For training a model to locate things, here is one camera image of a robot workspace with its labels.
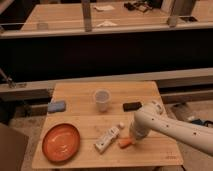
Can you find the orange pepper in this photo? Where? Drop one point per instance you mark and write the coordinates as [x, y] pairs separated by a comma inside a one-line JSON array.
[[124, 143]]

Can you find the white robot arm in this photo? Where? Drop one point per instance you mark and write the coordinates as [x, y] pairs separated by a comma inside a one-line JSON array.
[[149, 117]]

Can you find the white ceramic cup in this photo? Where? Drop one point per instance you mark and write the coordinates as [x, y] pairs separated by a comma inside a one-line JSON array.
[[102, 99]]

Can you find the black rectangular block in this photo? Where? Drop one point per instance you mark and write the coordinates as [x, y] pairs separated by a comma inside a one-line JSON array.
[[132, 106]]

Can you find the wooden cutting board table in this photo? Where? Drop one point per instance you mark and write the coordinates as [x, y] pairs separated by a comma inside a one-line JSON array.
[[81, 111]]

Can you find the blue sponge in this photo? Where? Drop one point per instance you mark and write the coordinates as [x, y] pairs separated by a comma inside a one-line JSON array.
[[58, 106]]

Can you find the white tube bottle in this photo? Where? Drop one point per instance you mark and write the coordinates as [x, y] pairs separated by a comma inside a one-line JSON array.
[[105, 140]]

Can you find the white crumpled paper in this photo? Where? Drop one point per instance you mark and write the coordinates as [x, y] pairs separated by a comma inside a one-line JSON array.
[[107, 24]]

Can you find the orange plate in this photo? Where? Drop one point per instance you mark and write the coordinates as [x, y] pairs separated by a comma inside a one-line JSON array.
[[61, 143]]

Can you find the white paper on far table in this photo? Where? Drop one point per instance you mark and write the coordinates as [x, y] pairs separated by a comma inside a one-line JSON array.
[[104, 8]]

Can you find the dark tools on far table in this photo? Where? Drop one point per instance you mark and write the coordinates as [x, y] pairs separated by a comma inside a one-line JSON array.
[[142, 6]]

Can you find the metal post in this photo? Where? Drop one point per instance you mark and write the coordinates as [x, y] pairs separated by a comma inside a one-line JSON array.
[[86, 15]]

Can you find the blue box with cables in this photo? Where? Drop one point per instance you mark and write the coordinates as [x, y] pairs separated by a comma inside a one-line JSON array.
[[206, 123]]

